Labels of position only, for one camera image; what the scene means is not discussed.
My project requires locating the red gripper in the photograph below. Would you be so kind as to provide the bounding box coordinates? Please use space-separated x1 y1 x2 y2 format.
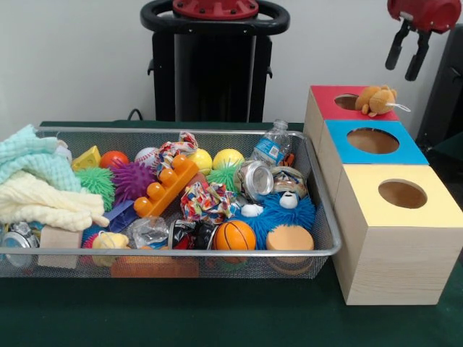
384 0 462 82

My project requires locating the brown plush bear toy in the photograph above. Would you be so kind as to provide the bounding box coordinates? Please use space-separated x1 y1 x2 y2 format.
354 85 412 117

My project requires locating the colourful knotted rope toy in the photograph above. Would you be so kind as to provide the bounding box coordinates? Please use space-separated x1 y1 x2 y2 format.
156 132 239 224

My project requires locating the mint green waffle cloth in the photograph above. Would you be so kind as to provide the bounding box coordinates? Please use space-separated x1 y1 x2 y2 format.
0 124 82 192

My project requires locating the cream waffle cloth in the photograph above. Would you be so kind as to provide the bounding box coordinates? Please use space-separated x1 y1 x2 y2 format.
0 169 109 232

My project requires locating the wooden box with three holes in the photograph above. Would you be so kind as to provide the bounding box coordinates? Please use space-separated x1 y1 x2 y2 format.
302 85 463 307

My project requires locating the shallow clear mesh bin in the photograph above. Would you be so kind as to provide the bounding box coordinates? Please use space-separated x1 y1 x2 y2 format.
0 126 343 279

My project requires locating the black chair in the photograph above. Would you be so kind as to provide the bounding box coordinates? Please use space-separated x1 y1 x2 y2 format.
415 23 463 145

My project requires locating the dark green table cloth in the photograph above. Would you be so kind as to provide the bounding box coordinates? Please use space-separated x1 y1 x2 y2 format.
432 140 463 171
0 121 463 347

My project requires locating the crushed drink can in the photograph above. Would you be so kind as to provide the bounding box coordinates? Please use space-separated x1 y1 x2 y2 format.
234 160 275 203

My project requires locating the blue fuzzy monster toy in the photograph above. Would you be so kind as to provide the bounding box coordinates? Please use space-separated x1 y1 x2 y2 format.
231 191 316 250

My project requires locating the tan round foam disc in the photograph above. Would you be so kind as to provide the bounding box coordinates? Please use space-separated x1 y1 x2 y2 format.
266 223 315 251

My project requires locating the orange toy basketball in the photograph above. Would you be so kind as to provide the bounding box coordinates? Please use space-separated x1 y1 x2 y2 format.
211 220 257 251

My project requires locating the orange plastic building block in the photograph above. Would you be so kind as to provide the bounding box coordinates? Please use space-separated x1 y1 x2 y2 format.
133 154 200 218

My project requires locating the purple spiky ball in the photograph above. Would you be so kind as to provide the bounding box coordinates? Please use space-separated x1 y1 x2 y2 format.
110 160 158 207

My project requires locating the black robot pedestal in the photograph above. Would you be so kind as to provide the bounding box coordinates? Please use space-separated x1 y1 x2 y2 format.
140 0 291 123

